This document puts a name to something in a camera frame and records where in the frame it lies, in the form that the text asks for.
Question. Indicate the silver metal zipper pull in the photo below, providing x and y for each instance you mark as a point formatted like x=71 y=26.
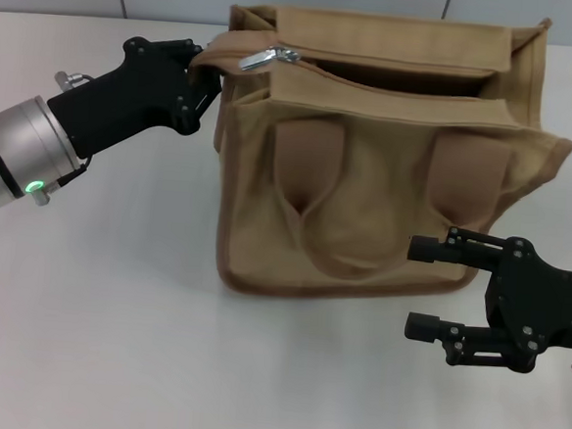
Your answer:
x=257 y=60

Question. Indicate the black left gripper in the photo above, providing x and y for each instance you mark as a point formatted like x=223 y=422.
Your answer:
x=127 y=100

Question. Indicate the khaki canvas food bag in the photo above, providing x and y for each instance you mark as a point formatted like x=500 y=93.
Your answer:
x=375 y=206

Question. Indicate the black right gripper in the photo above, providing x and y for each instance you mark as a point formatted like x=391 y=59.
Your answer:
x=544 y=306

